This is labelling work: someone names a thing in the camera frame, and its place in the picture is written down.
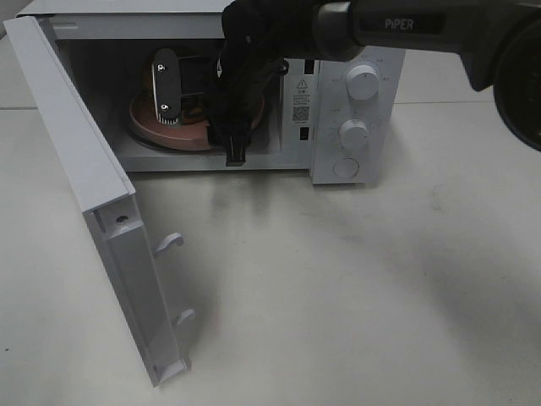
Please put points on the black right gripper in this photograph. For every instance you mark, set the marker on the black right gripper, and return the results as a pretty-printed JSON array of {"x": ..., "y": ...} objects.
[{"x": 235, "y": 80}]

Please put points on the pink round plate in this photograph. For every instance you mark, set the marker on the pink round plate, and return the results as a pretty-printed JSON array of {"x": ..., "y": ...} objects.
[{"x": 192, "y": 138}]

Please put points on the round white door button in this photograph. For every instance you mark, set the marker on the round white door button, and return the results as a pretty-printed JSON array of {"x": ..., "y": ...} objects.
[{"x": 346, "y": 168}]

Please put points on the burger with sesame bun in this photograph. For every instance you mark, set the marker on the burger with sesame bun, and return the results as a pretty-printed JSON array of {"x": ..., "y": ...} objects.
[{"x": 191, "y": 106}]

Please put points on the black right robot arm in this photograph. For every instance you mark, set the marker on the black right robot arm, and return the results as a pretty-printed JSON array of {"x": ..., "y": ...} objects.
[{"x": 497, "y": 41}]

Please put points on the glass microwave turntable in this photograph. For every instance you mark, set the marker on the glass microwave turntable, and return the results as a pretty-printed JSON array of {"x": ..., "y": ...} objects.
[{"x": 263, "y": 142}]

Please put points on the white warning label sticker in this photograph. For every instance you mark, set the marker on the white warning label sticker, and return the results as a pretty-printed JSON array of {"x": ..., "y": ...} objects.
[{"x": 301, "y": 100}]

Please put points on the white microwave oven body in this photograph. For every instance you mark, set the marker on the white microwave oven body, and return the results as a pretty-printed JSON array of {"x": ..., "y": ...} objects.
[{"x": 105, "y": 44}]

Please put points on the white lower microwave knob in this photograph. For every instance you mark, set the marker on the white lower microwave knob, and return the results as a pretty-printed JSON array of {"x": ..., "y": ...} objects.
[{"x": 354, "y": 134}]

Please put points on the white microwave knob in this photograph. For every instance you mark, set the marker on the white microwave knob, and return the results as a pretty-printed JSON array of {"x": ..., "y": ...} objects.
[
  {"x": 354, "y": 134},
  {"x": 362, "y": 82}
]

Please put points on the white upper microwave knob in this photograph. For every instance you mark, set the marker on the white upper microwave knob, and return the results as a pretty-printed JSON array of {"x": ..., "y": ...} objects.
[{"x": 362, "y": 82}]

